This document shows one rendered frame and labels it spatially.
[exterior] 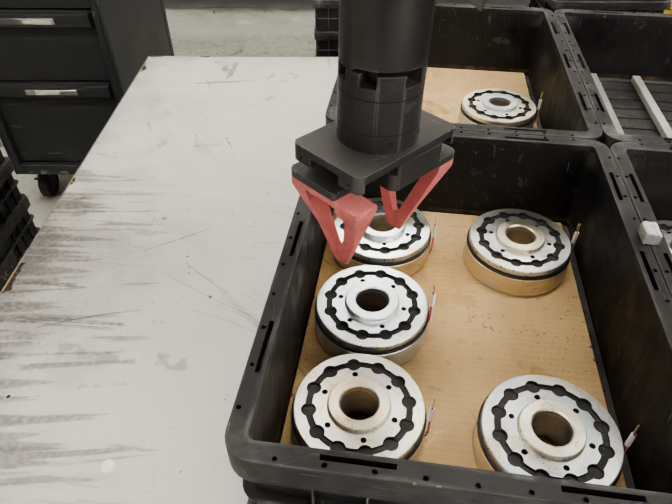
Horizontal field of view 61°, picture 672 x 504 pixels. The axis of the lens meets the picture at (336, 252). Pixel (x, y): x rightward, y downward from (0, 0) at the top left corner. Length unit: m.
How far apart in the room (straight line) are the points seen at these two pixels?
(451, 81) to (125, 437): 0.70
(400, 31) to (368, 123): 0.06
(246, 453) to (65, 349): 0.44
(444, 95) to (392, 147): 0.56
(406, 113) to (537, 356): 0.27
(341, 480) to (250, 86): 1.01
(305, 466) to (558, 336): 0.30
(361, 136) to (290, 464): 0.21
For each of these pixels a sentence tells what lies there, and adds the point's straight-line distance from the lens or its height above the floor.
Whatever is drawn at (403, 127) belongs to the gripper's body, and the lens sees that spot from 0.38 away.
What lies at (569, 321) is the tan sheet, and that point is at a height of 0.83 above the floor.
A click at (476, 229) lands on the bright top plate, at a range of 0.61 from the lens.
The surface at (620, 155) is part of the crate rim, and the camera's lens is 0.65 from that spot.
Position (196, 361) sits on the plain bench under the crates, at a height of 0.70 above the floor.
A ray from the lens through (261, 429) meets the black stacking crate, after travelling 0.40.
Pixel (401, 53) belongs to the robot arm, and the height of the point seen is 1.10.
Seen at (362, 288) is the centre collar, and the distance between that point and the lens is 0.52.
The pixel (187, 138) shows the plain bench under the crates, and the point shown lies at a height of 0.70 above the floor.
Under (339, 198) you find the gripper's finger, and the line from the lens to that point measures 0.38.
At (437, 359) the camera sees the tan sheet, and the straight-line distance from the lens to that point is 0.52.
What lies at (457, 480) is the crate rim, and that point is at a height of 0.93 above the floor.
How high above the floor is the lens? 1.24
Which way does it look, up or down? 42 degrees down
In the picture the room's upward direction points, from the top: straight up
